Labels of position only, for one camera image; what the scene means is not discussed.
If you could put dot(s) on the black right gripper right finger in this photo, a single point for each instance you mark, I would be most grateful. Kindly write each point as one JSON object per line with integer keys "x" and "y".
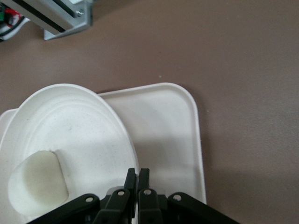
{"x": 151, "y": 207}

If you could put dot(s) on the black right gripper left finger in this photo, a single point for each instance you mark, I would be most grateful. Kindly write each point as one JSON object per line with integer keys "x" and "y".
{"x": 116, "y": 207}

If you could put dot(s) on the small white bun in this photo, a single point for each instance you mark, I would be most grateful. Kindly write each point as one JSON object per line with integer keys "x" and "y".
{"x": 37, "y": 184}

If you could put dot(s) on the round cream plate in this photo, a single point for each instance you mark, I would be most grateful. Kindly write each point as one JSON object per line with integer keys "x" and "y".
{"x": 81, "y": 130}

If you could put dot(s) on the cream rabbit print tray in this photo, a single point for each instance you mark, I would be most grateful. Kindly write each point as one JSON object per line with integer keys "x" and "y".
{"x": 163, "y": 128}

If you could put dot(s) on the brown table mat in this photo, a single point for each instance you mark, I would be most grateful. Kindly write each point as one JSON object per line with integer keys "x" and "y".
{"x": 233, "y": 70}

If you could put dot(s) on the aluminium camera mount post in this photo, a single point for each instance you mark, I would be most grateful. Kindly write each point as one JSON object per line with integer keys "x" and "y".
{"x": 58, "y": 16}

